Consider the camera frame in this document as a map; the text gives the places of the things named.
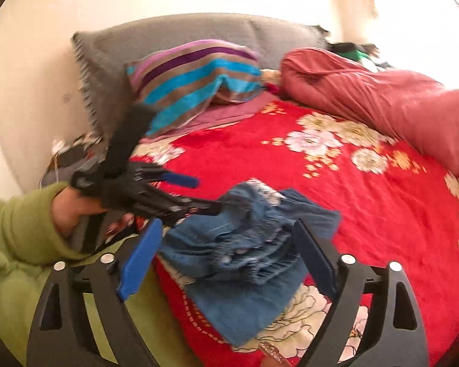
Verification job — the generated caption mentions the dark grey bedside object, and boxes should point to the dark grey bedside object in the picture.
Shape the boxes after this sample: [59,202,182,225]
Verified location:
[39,133,108,190]

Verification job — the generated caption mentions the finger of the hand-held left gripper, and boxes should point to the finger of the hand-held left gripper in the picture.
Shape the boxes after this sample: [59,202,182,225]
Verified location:
[147,190,225,227]
[138,162,200,190]

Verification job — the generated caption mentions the grey headboard cushion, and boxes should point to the grey headboard cushion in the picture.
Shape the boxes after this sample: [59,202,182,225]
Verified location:
[70,13,328,139]

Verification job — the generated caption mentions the striped pillow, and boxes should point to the striped pillow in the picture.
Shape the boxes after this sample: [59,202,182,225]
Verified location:
[125,39,267,139]

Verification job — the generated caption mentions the beige curtain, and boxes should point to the beige curtain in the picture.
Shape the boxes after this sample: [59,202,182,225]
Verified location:
[319,0,380,43]

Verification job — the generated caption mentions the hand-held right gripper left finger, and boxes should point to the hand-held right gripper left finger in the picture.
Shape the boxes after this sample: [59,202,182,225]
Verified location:
[26,218,165,367]

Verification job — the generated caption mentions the person's green jacket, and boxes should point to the person's green jacket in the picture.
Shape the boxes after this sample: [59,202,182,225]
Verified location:
[0,250,201,367]

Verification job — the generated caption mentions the red floral blanket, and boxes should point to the red floral blanket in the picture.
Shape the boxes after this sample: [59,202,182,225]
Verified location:
[129,99,459,367]

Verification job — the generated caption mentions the dark clothes pile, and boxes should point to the dark clothes pile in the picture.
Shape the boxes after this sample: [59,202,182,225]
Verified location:
[326,40,385,68]

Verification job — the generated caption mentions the person's left hand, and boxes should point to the person's left hand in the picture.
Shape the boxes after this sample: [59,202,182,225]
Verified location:
[52,187,136,244]

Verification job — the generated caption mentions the blue denim pants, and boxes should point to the blue denim pants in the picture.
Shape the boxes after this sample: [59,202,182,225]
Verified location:
[159,179,343,347]

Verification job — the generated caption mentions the pink red quilt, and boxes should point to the pink red quilt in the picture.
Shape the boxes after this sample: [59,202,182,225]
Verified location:
[281,47,459,189]

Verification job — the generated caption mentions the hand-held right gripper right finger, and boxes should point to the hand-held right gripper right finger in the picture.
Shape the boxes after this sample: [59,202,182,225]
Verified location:
[292,219,431,367]

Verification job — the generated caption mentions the person's left forearm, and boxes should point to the person's left forearm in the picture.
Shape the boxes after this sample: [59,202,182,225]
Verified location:
[0,181,85,265]

